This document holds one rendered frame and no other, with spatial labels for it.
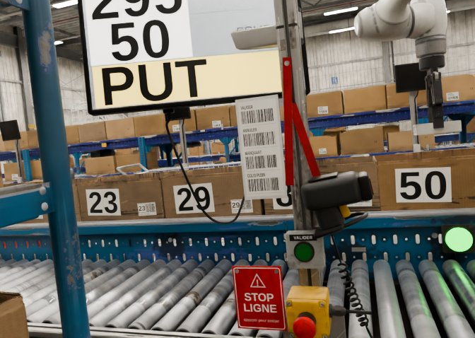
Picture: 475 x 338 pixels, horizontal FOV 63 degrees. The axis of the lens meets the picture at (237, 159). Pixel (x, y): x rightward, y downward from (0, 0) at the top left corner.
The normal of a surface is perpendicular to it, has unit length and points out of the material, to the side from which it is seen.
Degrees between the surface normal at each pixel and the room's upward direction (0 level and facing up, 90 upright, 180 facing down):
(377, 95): 90
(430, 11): 87
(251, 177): 90
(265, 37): 90
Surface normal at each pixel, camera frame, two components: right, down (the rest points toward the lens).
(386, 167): -0.32, 0.08
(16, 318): 0.93, -0.07
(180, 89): 0.04, -0.02
